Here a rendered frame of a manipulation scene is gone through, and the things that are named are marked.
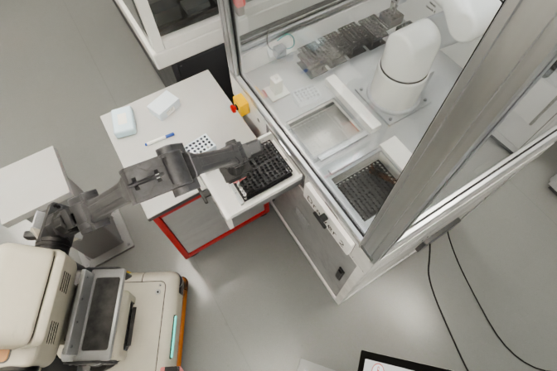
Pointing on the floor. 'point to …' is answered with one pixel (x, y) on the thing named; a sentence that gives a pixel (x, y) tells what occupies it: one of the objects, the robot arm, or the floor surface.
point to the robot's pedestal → (59, 193)
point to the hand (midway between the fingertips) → (237, 180)
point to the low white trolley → (219, 116)
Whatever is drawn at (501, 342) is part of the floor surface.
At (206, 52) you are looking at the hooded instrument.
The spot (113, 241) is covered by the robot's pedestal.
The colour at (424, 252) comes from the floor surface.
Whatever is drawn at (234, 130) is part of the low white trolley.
